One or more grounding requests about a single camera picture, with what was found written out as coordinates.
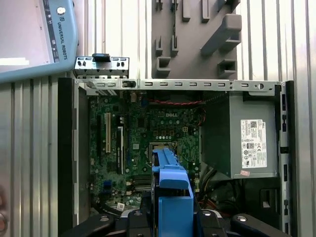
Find black expansion slot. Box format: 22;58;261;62
115;125;125;175

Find white expansion slot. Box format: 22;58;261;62
104;112;112;154

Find hard disk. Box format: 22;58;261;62
150;144;198;237

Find black PC case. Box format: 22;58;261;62
57;77;298;237

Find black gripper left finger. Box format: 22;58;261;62
60;209;152;237

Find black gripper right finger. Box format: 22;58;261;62
197;209;292;237

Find grey power supply unit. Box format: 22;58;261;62
201;93;281;180

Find black cable bundle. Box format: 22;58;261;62
95;192;141;219

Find hinged metal slot retainer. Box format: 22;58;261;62
73;53;130;80

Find grey parts rack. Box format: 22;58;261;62
150;0;244;81

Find green motherboard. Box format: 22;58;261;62
88;90;206;210

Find red black fan wire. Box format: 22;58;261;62
147;98;207;107

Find CPU socket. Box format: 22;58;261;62
147;141;179;164

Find green RAM stick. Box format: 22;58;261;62
172;0;178;50

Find pale blue teach pendant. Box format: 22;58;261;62
0;0;80;83

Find black RAM slot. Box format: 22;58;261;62
134;184;153;193
134;176;153;185

